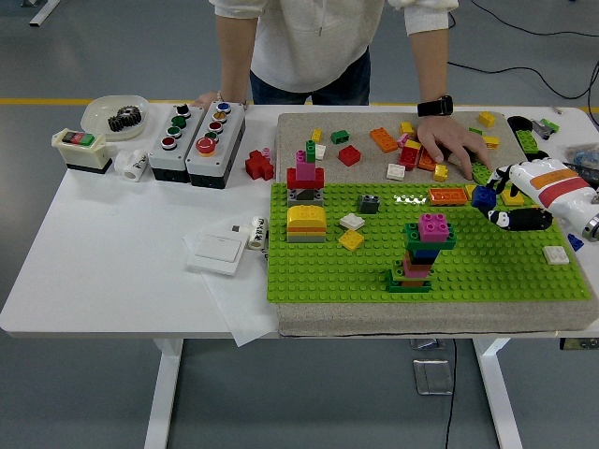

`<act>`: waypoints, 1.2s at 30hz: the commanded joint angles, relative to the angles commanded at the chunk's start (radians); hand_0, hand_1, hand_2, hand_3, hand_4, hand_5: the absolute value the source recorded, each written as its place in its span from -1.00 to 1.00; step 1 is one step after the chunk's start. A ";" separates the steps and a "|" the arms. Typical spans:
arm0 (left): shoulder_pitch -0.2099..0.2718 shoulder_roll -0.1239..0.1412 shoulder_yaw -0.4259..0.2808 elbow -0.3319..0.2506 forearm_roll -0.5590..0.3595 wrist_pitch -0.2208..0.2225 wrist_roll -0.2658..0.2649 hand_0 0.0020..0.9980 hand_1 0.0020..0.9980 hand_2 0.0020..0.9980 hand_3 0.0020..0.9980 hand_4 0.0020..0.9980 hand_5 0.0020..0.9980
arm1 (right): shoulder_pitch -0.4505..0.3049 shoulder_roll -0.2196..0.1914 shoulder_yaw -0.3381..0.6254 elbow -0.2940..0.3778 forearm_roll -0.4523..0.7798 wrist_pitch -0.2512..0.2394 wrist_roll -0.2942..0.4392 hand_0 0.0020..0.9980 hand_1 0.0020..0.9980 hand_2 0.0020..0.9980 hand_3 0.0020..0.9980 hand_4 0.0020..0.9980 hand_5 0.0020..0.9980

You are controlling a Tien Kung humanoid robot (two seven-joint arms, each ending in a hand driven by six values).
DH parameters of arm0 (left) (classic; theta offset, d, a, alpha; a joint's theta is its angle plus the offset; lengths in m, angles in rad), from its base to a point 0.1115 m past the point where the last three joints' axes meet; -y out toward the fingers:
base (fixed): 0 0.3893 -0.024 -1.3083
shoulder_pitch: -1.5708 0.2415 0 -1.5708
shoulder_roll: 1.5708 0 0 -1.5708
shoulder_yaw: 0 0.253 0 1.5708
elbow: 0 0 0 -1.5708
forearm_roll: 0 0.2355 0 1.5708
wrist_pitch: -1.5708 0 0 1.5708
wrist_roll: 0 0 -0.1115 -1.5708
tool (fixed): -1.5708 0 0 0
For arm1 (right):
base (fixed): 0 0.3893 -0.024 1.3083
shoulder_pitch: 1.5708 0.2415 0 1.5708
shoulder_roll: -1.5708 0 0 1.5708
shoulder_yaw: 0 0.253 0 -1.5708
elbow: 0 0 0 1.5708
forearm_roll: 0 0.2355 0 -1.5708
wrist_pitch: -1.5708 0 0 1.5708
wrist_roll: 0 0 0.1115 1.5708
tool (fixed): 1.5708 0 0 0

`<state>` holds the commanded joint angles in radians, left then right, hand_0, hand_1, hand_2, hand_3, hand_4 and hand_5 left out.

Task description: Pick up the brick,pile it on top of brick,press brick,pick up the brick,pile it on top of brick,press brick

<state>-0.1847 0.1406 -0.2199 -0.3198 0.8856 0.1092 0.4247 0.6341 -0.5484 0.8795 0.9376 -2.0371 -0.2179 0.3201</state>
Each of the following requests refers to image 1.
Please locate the person's left hand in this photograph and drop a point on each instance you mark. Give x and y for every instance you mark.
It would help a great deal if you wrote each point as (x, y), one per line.
(444, 135)

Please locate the person's right hand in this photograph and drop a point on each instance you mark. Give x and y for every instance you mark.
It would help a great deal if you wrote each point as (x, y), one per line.
(208, 98)

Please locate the person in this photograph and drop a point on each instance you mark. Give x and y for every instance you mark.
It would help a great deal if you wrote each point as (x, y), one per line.
(304, 47)

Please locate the dark blue flat brick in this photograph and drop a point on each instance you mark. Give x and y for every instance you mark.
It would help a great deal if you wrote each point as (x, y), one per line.
(428, 254)

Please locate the grey four-button box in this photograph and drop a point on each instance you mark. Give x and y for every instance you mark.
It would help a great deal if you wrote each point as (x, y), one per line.
(192, 135)

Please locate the orange flat plate brick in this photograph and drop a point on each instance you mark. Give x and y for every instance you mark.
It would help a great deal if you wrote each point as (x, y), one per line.
(304, 229)

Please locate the person's left forearm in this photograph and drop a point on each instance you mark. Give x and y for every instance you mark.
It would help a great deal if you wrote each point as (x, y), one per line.
(430, 65)

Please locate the white pipe tee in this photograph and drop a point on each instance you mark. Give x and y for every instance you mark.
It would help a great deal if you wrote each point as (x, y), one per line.
(133, 166)

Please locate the yellow square brick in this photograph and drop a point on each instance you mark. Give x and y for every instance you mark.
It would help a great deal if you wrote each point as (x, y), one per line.
(512, 198)
(469, 190)
(351, 239)

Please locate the red wide brick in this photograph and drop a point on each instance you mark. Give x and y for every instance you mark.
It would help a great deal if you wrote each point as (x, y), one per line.
(318, 178)

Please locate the green narrow tall brick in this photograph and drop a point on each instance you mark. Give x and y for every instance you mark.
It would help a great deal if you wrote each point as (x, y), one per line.
(310, 150)

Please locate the grey emergency stop box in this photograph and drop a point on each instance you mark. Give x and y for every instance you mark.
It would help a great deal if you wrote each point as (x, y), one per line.
(229, 135)

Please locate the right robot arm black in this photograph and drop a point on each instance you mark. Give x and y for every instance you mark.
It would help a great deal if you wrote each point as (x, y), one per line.
(592, 227)

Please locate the white plastic dish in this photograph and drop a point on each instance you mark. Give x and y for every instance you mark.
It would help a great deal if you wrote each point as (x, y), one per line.
(96, 114)

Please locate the dark green wide brick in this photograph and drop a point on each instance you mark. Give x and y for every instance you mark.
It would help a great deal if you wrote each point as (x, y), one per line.
(412, 241)

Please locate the orange square brick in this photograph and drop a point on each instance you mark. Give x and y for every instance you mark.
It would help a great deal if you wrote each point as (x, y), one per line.
(425, 163)

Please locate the white square brick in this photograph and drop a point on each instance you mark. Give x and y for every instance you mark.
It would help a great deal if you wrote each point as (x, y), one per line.
(396, 171)
(557, 256)

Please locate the clear plastic bag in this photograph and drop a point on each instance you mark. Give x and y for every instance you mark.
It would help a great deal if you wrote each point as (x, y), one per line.
(585, 152)

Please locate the grey and green tool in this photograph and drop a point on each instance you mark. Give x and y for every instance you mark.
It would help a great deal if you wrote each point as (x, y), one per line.
(545, 127)

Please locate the white paper sheet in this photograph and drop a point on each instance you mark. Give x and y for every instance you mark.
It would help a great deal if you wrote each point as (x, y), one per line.
(243, 322)

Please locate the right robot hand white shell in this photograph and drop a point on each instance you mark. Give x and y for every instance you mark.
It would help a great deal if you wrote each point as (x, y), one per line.
(552, 184)

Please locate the grey arch brick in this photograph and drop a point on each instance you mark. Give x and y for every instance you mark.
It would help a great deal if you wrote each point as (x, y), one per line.
(304, 197)

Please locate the red cross-shaped brick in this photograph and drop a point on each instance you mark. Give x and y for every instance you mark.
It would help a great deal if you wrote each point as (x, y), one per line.
(257, 163)

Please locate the black wrist watch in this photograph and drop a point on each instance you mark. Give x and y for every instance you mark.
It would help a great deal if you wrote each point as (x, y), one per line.
(435, 106)

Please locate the metal floor plate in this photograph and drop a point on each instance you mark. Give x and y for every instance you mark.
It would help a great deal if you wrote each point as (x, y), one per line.
(433, 376)

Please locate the orange long brick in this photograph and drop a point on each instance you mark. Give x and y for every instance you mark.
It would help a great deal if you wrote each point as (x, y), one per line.
(447, 196)
(383, 139)

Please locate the beige switch box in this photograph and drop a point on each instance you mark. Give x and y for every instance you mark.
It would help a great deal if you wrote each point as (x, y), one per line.
(82, 152)

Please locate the green square frame brick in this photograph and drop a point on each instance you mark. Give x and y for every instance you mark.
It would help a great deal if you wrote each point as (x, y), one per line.
(398, 286)

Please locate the small blue piece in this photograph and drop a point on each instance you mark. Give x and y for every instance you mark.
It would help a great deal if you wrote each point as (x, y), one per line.
(575, 241)

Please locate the small yellow brick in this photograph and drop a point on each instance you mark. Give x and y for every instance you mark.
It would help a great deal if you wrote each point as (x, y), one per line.
(490, 142)
(413, 144)
(486, 119)
(440, 174)
(316, 135)
(405, 127)

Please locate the red square brick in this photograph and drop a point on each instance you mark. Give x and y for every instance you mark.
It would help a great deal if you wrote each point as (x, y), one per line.
(408, 157)
(349, 155)

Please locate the person's right forearm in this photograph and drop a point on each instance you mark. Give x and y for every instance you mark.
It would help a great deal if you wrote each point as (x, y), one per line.
(234, 61)

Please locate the blue square brick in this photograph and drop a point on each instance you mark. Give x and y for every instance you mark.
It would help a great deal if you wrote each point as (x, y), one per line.
(483, 197)

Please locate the white sloped brick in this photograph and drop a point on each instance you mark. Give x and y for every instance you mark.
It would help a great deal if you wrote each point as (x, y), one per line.
(352, 221)

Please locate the white frame beam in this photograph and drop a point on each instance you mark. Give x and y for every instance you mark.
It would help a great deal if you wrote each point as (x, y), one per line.
(44, 13)

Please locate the table control label box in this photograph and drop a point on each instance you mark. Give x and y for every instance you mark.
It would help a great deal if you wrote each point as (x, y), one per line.
(578, 344)

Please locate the small green brick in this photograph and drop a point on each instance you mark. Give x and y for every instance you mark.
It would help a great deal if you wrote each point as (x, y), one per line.
(339, 136)

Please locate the white table leg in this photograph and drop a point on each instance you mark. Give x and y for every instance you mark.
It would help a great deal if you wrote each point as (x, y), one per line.
(496, 397)
(161, 397)

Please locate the pink tall brick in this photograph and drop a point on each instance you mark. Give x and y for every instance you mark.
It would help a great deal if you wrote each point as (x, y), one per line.
(305, 169)

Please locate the green studded baseplate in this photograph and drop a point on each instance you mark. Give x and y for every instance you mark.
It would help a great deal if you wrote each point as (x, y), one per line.
(327, 271)

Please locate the black gear stack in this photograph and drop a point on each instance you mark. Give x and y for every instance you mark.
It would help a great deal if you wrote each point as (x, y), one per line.
(124, 119)

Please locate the grey flat plate brick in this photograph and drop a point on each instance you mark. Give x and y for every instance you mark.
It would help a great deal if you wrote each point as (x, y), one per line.
(304, 237)

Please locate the green long flat brick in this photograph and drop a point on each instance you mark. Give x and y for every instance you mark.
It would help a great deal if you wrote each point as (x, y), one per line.
(481, 174)

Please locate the pink sloped brick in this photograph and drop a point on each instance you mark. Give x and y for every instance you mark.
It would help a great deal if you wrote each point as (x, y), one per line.
(416, 267)

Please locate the small white brick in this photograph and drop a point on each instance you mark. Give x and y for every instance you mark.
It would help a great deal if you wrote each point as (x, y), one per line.
(320, 151)

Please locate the yellow domed brick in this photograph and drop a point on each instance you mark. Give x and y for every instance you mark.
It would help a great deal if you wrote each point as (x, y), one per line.
(305, 216)

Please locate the magenta square brick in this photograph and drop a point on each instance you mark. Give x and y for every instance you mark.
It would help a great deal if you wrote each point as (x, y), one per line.
(435, 227)

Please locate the orange thin brick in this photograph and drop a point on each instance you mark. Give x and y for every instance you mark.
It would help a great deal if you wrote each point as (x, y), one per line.
(412, 282)

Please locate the white labelled pipe fitting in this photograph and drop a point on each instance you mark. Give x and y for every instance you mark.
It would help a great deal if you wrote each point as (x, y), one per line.
(257, 234)

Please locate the small metal bracket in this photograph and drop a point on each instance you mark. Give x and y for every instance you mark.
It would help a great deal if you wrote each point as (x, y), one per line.
(423, 344)

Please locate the dark grey square brick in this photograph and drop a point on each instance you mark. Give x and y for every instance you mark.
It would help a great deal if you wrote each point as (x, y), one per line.
(368, 204)

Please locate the white wall switch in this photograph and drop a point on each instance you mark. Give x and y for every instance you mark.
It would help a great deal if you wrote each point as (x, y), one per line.
(217, 252)

